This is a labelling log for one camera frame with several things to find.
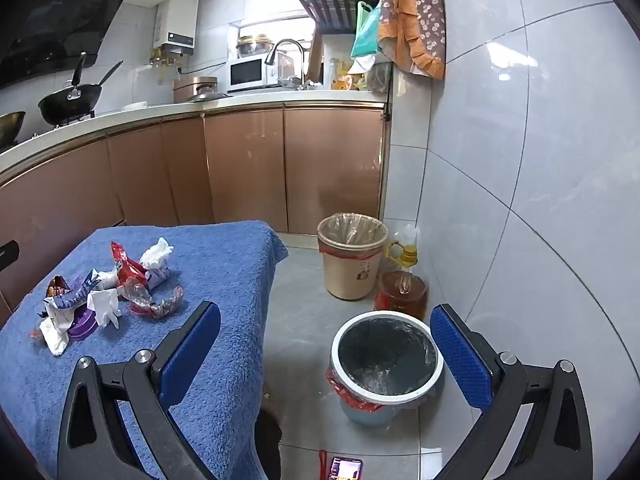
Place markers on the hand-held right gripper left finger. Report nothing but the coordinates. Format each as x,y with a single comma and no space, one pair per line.
192,346

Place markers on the cooking oil bottle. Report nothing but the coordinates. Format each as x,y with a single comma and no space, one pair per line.
400,296

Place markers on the small white tissue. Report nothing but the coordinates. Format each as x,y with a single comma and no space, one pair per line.
55,340

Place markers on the purple and white wrapper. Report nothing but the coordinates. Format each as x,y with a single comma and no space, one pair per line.
70,302

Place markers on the black range hood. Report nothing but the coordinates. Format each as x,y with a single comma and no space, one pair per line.
50,10

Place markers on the metal faucet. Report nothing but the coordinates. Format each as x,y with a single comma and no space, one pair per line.
287,42

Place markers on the metal pot lid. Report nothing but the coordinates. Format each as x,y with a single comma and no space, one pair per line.
207,95

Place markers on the yellow bottle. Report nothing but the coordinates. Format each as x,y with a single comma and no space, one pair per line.
341,76

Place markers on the copper rice cooker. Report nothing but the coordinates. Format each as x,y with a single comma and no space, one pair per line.
192,85

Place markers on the red snack wrapper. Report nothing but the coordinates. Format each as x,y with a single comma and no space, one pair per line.
120,260

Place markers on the white packet with dark print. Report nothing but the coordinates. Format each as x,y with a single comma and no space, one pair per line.
157,276

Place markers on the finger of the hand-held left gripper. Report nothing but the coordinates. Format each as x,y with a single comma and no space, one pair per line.
7,256

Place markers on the white microwave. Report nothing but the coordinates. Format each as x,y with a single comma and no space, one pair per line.
245,73

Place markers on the white water heater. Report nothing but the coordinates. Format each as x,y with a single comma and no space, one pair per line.
175,20

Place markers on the brown wok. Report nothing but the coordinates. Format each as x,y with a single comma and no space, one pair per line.
10,126

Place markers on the clear plastic wrapper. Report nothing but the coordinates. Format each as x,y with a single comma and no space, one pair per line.
145,301

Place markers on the clear plastic bag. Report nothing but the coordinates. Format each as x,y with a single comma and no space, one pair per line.
406,234

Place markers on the green plastic bag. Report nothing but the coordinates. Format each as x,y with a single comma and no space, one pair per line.
365,35

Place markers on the purple plastic lid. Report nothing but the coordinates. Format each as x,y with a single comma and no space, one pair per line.
82,328

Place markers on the blue towel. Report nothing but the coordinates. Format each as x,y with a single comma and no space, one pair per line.
215,270

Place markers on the red snack packet on floor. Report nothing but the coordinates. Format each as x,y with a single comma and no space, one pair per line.
346,470

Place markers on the copper kitchen cabinet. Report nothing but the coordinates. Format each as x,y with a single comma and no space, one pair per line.
245,170

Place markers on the brown snack wrapper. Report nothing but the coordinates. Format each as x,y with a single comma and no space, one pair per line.
56,289

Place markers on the black wok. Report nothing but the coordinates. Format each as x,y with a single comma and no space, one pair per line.
70,102

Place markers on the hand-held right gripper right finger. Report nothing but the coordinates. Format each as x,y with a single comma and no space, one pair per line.
460,355

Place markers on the floral orange apron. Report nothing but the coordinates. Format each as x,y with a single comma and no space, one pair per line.
425,10

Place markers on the long white paper towel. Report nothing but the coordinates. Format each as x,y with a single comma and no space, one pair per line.
102,306

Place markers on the beige trash bin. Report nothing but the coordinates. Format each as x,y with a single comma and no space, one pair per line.
350,270

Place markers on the wooden cutting board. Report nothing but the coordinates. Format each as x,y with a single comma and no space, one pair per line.
315,57

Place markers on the white bin with black liner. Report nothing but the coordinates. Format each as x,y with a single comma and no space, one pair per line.
385,360

